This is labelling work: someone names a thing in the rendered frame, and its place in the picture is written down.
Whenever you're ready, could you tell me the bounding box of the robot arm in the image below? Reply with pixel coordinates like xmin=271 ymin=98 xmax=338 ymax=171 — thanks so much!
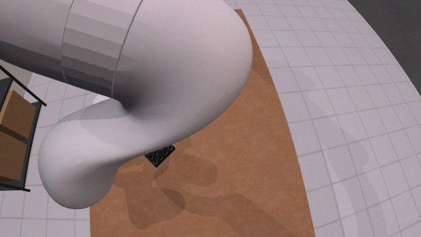
xmin=0 ymin=0 xmax=253 ymax=209

